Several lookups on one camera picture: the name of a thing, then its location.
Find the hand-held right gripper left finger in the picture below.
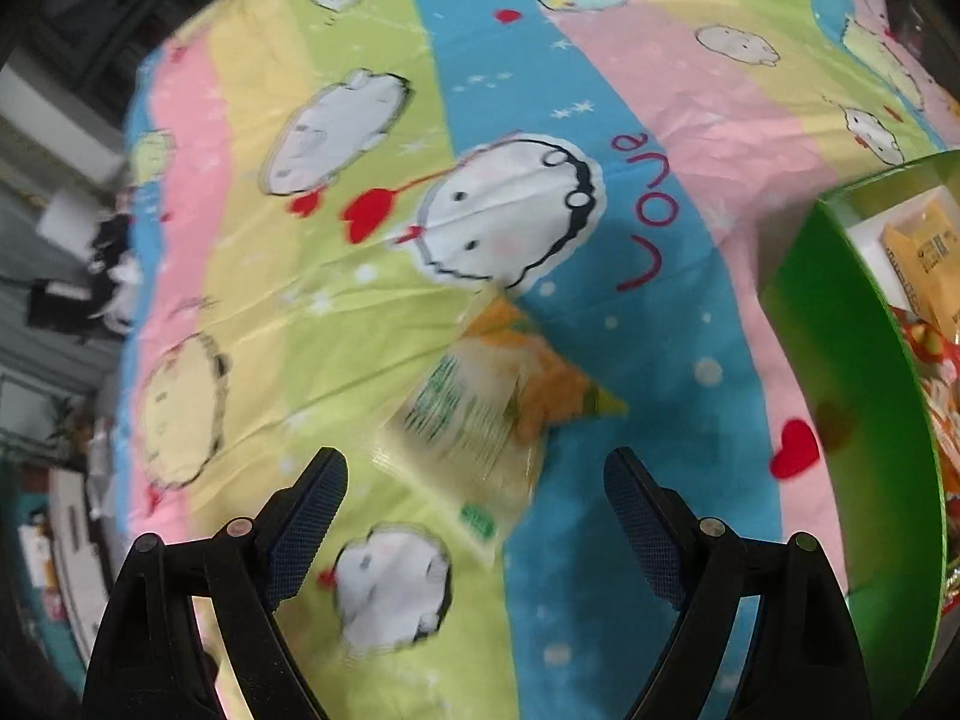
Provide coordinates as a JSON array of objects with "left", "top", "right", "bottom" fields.
[{"left": 82, "top": 446, "right": 350, "bottom": 720}]

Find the black stand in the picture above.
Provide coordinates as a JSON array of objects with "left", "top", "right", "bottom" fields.
[{"left": 26, "top": 277, "right": 98, "bottom": 338}]

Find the white furniture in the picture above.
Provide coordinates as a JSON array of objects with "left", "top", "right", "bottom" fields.
[{"left": 22, "top": 465, "right": 128, "bottom": 661}]

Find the white container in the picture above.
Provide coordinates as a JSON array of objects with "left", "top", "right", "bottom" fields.
[{"left": 37, "top": 187, "right": 98, "bottom": 256}]

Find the yellow orange snack packet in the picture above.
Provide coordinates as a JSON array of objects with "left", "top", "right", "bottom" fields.
[{"left": 879, "top": 191, "right": 960, "bottom": 323}]

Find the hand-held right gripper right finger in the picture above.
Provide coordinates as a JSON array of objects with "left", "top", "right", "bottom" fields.
[{"left": 604, "top": 446, "right": 875, "bottom": 720}]

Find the pale yellow green label packet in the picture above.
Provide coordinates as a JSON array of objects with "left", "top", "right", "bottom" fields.
[{"left": 375, "top": 292, "right": 629, "bottom": 563}]

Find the striped cartoon printed blanket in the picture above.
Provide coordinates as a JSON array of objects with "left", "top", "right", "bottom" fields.
[{"left": 112, "top": 0, "right": 960, "bottom": 720}]

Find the pile of clothes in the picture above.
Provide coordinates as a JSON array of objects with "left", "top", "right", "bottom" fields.
[{"left": 86, "top": 195, "right": 147, "bottom": 335}]

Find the green plastic bin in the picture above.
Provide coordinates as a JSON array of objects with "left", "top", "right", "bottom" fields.
[{"left": 759, "top": 151, "right": 960, "bottom": 720}]

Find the potted plant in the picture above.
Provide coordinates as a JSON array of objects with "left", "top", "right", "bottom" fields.
[{"left": 45, "top": 397, "right": 95, "bottom": 458}]

